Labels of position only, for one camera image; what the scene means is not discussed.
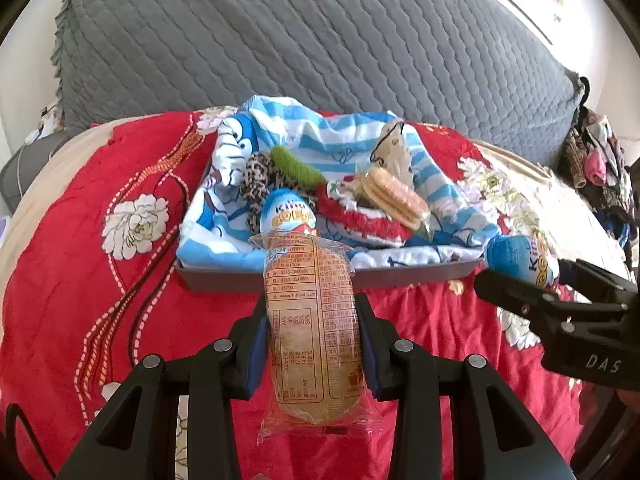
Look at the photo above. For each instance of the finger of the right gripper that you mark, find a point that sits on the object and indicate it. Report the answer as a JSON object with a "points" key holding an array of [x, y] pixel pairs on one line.
{"points": [[596, 283], [541, 306]]}

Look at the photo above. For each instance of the grey quilted pillow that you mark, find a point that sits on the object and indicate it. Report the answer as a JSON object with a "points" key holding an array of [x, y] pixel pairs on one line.
{"points": [[470, 65]]}

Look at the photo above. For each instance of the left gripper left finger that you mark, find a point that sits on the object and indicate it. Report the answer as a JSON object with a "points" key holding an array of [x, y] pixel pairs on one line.
{"points": [[135, 434]]}

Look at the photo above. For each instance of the red floral bed quilt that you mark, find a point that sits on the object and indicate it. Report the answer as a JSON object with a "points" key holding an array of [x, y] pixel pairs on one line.
{"points": [[69, 303]]}

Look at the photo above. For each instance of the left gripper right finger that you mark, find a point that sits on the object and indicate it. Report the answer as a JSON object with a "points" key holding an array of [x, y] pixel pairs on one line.
{"points": [[493, 434]]}

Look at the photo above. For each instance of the King QQ Egg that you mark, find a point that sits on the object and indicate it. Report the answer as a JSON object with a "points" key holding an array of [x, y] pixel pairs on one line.
{"points": [[525, 257], [285, 210]]}

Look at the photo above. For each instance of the grey tray box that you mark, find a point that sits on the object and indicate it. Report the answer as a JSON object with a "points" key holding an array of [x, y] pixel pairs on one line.
{"points": [[206, 271]]}

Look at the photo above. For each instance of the grey bedside stool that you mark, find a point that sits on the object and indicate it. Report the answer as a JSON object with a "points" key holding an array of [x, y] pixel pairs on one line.
{"points": [[22, 168]]}

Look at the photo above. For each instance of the biscuit pack long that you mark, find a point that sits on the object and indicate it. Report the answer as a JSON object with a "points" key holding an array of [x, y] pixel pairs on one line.
{"points": [[316, 366]]}

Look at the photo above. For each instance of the blue striped cartoon cloth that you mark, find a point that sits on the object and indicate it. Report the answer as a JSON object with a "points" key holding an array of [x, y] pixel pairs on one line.
{"points": [[215, 235]]}

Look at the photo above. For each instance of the red white star scrunchie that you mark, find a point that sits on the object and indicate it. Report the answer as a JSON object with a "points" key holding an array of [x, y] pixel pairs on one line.
{"points": [[348, 212]]}

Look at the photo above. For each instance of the leopard print scrunchie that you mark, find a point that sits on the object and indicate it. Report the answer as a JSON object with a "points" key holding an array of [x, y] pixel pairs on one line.
{"points": [[261, 177]]}

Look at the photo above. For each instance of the sheer cream scrunchie black trim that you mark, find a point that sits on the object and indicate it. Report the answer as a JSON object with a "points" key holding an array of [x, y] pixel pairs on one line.
{"points": [[391, 152]]}

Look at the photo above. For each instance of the pile of clothes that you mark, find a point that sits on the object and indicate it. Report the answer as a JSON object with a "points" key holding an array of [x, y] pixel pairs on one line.
{"points": [[593, 164]]}

